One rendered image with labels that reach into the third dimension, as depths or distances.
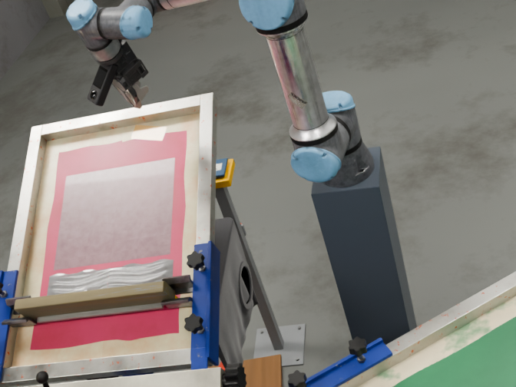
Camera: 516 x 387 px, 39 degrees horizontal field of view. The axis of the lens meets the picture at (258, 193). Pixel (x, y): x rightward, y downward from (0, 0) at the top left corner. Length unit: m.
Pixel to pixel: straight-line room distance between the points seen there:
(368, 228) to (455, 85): 2.65
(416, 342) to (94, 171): 1.02
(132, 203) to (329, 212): 0.54
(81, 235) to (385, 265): 0.85
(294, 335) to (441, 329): 1.47
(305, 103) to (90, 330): 0.80
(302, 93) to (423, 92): 2.93
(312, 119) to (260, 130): 2.89
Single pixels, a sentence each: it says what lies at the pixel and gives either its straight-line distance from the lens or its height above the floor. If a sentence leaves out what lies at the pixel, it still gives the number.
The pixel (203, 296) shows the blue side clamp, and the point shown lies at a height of 1.17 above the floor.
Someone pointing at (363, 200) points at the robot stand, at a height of 1.16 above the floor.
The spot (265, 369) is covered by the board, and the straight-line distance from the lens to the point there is 3.13.
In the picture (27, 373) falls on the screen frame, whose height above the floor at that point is 1.10.
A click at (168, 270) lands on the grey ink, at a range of 1.92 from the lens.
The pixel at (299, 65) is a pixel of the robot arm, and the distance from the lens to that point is 1.63.
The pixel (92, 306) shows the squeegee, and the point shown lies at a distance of 1.90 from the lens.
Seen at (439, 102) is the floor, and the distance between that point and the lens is 4.44.
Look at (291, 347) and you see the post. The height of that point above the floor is 0.01.
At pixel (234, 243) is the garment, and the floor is 0.90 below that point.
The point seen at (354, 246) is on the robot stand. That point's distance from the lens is 2.05.
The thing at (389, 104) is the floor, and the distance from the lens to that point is 4.51.
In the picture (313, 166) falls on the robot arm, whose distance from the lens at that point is 1.74.
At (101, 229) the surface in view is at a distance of 2.07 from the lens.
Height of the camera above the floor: 2.37
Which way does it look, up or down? 36 degrees down
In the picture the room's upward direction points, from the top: 19 degrees counter-clockwise
